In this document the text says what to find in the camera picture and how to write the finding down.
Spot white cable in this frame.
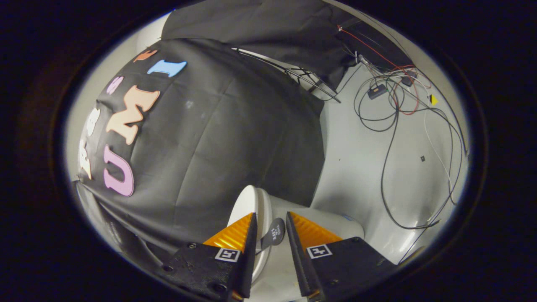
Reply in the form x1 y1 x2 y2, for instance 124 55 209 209
423 108 457 198

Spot tangled black cables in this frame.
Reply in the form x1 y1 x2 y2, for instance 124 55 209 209
354 63 469 230

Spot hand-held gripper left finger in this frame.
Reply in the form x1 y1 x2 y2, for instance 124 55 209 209
159 212 258 302

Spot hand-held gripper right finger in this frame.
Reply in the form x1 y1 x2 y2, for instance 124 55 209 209
286 211 398 302

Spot black light stand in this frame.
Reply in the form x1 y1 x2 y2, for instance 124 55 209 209
232 47 342 104

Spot white toilet lid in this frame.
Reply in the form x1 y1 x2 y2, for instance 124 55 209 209
227 185 287 283

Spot black backdrop cloth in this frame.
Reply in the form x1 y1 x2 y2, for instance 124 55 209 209
73 0 414 269

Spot red cable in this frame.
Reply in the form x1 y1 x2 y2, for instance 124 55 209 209
337 24 421 116

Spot white ceramic toilet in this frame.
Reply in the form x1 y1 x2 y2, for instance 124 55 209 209
251 194 365 302

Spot black flat board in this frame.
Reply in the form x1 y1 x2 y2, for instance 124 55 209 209
336 18 415 71

